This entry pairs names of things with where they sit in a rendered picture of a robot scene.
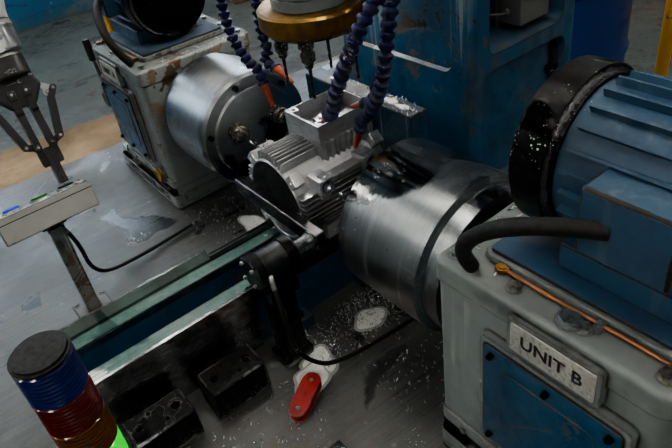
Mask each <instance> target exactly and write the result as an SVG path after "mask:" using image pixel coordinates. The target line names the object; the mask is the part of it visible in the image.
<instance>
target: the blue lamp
mask: <svg viewBox="0 0 672 448"><path fill-rule="evenodd" d="M11 377H12V376H11ZM12 378H13V377H12ZM13 380H14V382H15V383H16V385H17V386H18V388H19V389H20V391H21V392H22V394H23V395H24V397H25V398H26V400H27V401H28V403H29V404H30V406H31V407H32V408H34V409H36V410H39V411H50V410H54V409H58V408H60V407H62V406H65V405H66V404H68V403H70V402H71V401H72V400H74V399H75V398H76V397H77V396H78V395H79V394H80V393H81V392H82V390H83V389H84V388H85V386H86V384H87V381H88V371H87V369H86V367H85V365H84V363H83V361H82V360H81V358H80V356H79V354H78V352H77V351H76V348H75V347H74V345H73V343H72V341H71V350H70V352H69V354H68V356H67V357H66V359H65V360H64V361H63V362H62V363H61V364H60V365H59V366H58V368H57V369H56V370H54V371H53V372H51V373H50V374H48V375H46V376H44V377H39V378H36V379H31V380H18V379H15V378H13Z"/></svg>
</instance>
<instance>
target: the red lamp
mask: <svg viewBox="0 0 672 448"><path fill-rule="evenodd" d="M32 409H33V411H34V412H35V414H36V415H37V417H38V418H39V420H40V421H41V423H42V424H43V426H44V427H45V429H46V430H47V432H48V433H49V434H50V435H51V436H53V437H55V438H70V437H73V436H76V435H78V434H80V433H82V432H84V431H85V430H87V429H88V428H89V427H91V426H92V425H93V424H94V423H95V422H96V420H97V419H98V418H99V416H100V414H101V412H102V409H103V398H102V396H101V394H100V393H99V391H98V389H97V387H96V385H95V383H94V382H93V380H92V378H91V376H90V374H89V372H88V381H87V384H86V386H85V388H84V389H83V390H82V392H81V393H80V394H79V395H78V396H77V397H76V398H75V399H74V400H72V401H71V402H70V403H68V404H66V405H65V406H62V407H60V408H58V409H54V410H50V411H39V410H36V409H34V408H32Z"/></svg>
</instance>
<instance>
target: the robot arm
mask: <svg viewBox="0 0 672 448"><path fill-rule="evenodd" d="M22 48H23V47H22V44H21V42H20V40H19V38H18V36H17V33H16V31H15V29H14V27H13V24H12V22H11V21H10V19H9V17H8V15H7V12H6V9H5V3H4V0H0V106H2V107H4V108H6V109H8V110H10V111H12V112H14V114H15V116H16V117H17V119H18V121H19V122H20V124H21V126H22V128H23V130H24V132H25V134H26V136H27V138H28V140H29V141H30V143H31V145H28V144H27V143H26V142H25V141H24V140H23V138H22V137H21V136H20V135H19V134H18V133H17V132H16V131H15V129H14V128H13V127H12V126H11V125H10V124H9V123H8V122H7V120H6V119H5V118H4V117H3V116H2V115H1V114H0V126H1V127H2V128H3V130H4V131H5V132H6V133H7V134H8V135H9V136H10V137H11V138H12V140H13V141H14V142H15V143H16V144H17V145H18V146H19V147H20V149H21V150H22V151H23V152H35V153H36V154H37V156H38V158H39V160H40V162H41V164H42V165H43V167H45V168H47V167H49V166H50V167H51V169H52V171H53V173H54V175H55V177H56V179H57V181H58V183H64V182H66V181H68V180H69V179H68V177H67V175H66V173H65V171H64V169H63V167H62V165H61V163H60V162H61V161H63V160H64V156H63V154H62V152H61V150H60V148H59V146H58V141H59V140H60V139H61V138H62V137H64V132H63V128H62V123H61V119H60V115H59V111H58V106H57V102H56V98H55V95H56V88H57V87H56V85H55V84H46V83H41V82H40V80H39V79H38V78H36V77H35V76H34V75H33V73H32V71H31V70H30V68H29V66H28V64H27V62H26V60H25V58H24V56H23V54H22V53H18V51H20V50H21V49H22ZM40 89H42V91H43V94H44V95H46V96H47V103H48V107H49V111H50V116H51V120H52V124H53V128H54V133H55V135H53V134H52V132H51V130H50V128H49V126H48V125H47V123H46V121H45V119H44V117H43V115H42V113H41V111H40V109H39V106H38V105H37V101H38V96H39V91H40ZM26 107H28V108H29V110H30V111H31V113H32V115H33V117H34V119H35V120H36V122H37V124H38V126H39V128H40V130H41V132H42V134H43V136H44V137H45V139H46V141H47V143H48V145H49V146H47V147H45V148H42V146H41V144H40V142H39V140H38V138H37V136H36V134H35V133H34V131H33V129H32V127H31V125H30V123H29V121H28V119H27V117H26V115H25V113H24V111H23V108H26Z"/></svg>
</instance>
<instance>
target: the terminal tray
mask: <svg viewBox="0 0 672 448"><path fill-rule="evenodd" d="M328 96H329V94H328V90H327V91H325V92H323V93H321V94H319V95H317V96H316V99H314V98H313V97H312V98H310V99H308V100H306V101H304V102H302V103H300V104H297V105H295V106H293V107H291V108H289V109H287V110H285V111H284V112H285V117H286V122H287V127H288V130H289V134H292V133H293V134H298V135H301V137H303V136H304V139H305V138H307V140H308V141H309V140H310V142H311V144H312V143H313V144H314V147H315V146H317V150H318V155H319V156H320V157H321V159H322V160H323V161H324V160H327V161H329V160H330V157H332V158H335V154H338V155H340V154H341V151H343V152H346V148H348V149H351V146H352V145H354V136H355V131H354V130H353V127H354V124H355V122H354V119H355V117H356V116H357V115H358V113H359V112H360V111H362V109H361V108H353V109H352V108H350V105H351V104H353V103H356V102H358V101H359V99H360V98H361V97H360V96H357V95H355V94H352V93H350V92H348V91H345V90H344V96H343V97H342V105H341V107H343V108H341V112H340V113H339V117H338V118H337V119H336V120H335V121H333V122H326V123H324V124H321V122H320V121H321V119H322V115H321V114H322V111H323V110H324V109H325V108H326V105H327V102H326V100H327V97H328ZM315 115H316V117H315ZM317 115H318V116H317ZM308 116H309V117H308ZM303 118H304V119H303ZM305 119H307V120H305ZM310 120H311V122H310ZM372 121H373V120H372ZM372 121H370V123H368V125H367V132H366V133H365V134H363V136H362V138H361V141H360V144H361V143H362V140H364V141H367V139H366V135H367V134H368V133H370V132H372V131H373V124H372ZM312 122H313V123H312Z"/></svg>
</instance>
